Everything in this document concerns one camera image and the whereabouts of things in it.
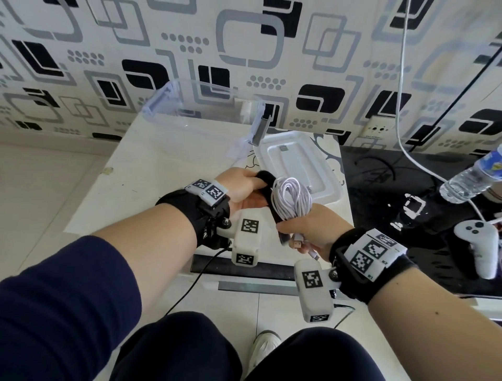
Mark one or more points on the white game controller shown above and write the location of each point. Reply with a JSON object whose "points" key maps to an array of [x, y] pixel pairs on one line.
{"points": [[480, 247]]}

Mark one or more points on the clear plastic storage box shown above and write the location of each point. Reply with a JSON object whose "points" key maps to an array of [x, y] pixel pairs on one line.
{"points": [[188, 106]]}

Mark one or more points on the person's right forearm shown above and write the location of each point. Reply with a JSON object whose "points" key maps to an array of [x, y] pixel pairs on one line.
{"points": [[431, 325]]}

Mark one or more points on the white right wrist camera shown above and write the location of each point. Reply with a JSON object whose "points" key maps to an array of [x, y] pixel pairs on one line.
{"points": [[313, 290]]}

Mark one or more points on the white shoe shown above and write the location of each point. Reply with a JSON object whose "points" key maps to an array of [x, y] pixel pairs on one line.
{"points": [[262, 347]]}

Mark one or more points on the black glass top cabinet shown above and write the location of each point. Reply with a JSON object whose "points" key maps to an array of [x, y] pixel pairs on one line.
{"points": [[392, 188]]}

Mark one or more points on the dark blue left sleeve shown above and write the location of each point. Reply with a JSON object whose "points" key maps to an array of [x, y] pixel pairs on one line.
{"points": [[59, 314]]}

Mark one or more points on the person's right hand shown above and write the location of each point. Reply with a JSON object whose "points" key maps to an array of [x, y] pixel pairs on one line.
{"points": [[321, 231]]}

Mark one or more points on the white low table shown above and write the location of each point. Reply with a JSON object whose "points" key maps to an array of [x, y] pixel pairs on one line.
{"points": [[157, 176]]}

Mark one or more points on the small white frame clip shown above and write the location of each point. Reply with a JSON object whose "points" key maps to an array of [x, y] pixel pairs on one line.
{"points": [[421, 204]]}

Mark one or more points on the white box lid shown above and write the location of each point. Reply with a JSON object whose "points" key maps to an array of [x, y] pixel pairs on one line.
{"points": [[302, 165]]}

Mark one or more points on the person's right leg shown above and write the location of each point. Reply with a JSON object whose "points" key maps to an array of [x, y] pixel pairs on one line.
{"points": [[313, 357]]}

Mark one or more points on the person's left leg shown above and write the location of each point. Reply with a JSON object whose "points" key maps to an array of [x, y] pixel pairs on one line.
{"points": [[176, 349]]}

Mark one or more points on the person's left hand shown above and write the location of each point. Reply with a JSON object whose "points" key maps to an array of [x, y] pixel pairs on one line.
{"points": [[241, 188]]}

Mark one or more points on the clear plastic water bottle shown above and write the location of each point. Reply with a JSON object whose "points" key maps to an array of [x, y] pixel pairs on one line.
{"points": [[470, 180]]}

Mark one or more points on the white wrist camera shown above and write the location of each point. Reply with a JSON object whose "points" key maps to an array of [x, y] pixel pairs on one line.
{"points": [[313, 290], [247, 239]]}

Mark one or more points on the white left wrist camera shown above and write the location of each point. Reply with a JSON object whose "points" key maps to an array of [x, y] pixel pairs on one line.
{"points": [[247, 239]]}

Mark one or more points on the person's left forearm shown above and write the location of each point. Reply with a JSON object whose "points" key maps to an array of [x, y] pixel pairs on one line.
{"points": [[157, 255]]}

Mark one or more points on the person's leg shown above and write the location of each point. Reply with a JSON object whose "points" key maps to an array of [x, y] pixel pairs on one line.
{"points": [[176, 349], [313, 357]]}

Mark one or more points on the white wall socket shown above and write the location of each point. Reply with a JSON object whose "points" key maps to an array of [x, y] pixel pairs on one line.
{"points": [[378, 127]]}

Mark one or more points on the white plug adapter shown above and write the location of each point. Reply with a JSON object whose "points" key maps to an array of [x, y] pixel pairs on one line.
{"points": [[246, 112]]}

